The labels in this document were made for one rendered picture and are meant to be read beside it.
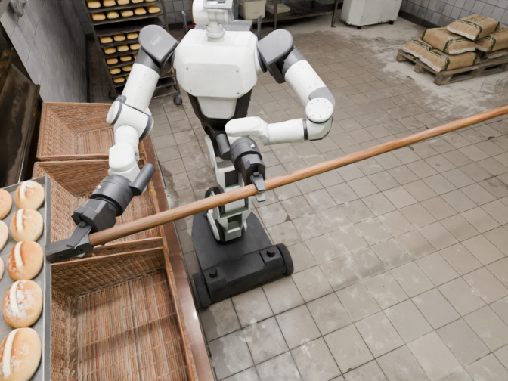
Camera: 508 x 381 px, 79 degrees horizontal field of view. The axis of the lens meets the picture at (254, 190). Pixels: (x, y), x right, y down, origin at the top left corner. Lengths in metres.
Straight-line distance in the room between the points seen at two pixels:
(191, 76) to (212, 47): 0.11
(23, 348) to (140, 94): 0.78
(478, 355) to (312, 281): 0.92
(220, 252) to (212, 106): 1.03
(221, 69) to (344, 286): 1.50
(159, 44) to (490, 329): 2.18
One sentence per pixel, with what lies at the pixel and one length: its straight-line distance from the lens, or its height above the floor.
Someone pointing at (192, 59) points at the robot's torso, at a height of 1.37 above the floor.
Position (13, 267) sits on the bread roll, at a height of 1.22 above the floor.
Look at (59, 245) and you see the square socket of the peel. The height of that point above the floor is 1.21.
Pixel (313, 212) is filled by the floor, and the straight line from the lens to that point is 2.39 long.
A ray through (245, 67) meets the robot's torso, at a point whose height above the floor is 1.35.
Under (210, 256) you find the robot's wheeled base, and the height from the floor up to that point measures 0.17.
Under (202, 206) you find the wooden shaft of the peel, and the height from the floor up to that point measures 1.20.
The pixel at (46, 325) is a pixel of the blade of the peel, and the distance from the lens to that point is 0.74.
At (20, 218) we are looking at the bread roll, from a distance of 0.89.
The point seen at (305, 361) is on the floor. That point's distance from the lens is 1.87.
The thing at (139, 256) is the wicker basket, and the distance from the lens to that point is 1.34.
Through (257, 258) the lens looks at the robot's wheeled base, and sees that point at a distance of 1.88.
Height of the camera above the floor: 1.79
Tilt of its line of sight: 46 degrees down
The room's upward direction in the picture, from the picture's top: straight up
